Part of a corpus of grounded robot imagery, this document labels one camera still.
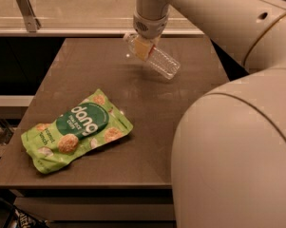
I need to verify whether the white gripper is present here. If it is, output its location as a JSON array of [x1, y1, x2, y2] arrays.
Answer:
[[133, 11, 169, 61]]

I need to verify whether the clear plastic water bottle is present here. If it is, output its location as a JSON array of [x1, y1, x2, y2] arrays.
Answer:
[[124, 33, 181, 80]]

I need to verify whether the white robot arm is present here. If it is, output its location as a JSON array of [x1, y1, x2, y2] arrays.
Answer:
[[135, 0, 286, 228]]

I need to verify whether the green dang chips bag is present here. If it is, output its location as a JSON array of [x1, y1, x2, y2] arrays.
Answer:
[[21, 89, 133, 174]]

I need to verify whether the glass railing panel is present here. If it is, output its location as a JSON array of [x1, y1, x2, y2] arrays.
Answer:
[[0, 0, 200, 30]]

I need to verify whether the dark item under table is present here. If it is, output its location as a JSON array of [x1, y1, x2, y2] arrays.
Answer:
[[0, 198, 49, 228]]

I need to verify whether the left metal railing bracket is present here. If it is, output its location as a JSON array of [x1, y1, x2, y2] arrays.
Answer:
[[16, 0, 41, 32]]

